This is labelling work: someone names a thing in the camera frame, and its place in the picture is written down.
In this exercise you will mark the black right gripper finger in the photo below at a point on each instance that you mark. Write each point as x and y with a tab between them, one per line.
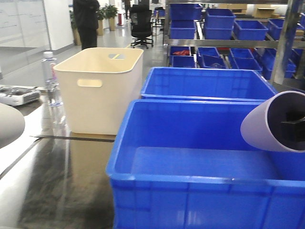
293	127

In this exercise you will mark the lavender purple cup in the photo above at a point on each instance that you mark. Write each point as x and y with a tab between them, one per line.
261	128

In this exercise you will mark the cream white cup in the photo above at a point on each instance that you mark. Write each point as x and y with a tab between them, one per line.
12	124

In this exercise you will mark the far large blue bin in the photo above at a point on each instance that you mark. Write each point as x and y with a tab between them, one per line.
175	83

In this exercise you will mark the large blue bin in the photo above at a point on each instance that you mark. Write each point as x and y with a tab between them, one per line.
175	83
185	165

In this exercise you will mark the near large blue bin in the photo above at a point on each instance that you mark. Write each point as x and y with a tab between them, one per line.
185	165

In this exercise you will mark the cream plastic storage bin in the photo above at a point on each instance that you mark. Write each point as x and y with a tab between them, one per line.
97	85

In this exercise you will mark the metal shelf with blue bins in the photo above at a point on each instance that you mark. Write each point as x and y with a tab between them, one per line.
225	31

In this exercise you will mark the black office chair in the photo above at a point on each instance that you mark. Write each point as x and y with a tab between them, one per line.
141	26

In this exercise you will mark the person in dark clothes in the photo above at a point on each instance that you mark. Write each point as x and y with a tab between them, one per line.
86	19

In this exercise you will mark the clear water bottle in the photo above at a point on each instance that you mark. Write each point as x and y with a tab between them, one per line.
51	84

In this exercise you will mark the white device on table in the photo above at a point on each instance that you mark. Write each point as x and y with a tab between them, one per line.
16	96

